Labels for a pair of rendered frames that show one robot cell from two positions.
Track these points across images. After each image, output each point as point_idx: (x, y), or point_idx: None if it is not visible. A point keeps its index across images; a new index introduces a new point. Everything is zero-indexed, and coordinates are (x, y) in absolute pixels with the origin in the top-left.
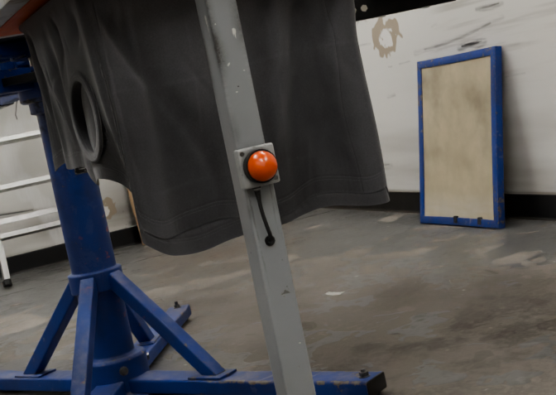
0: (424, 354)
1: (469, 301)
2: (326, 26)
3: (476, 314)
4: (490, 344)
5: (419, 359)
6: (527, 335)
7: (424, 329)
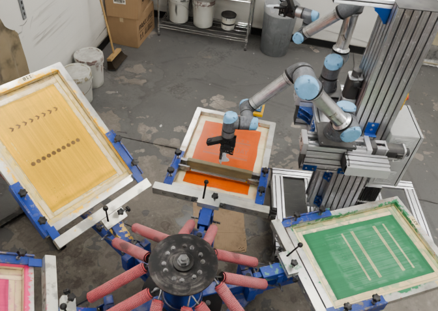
0: (111, 273)
1: (39, 306)
2: None
3: (60, 288)
4: (99, 259)
5: (116, 271)
6: (88, 253)
7: (81, 296)
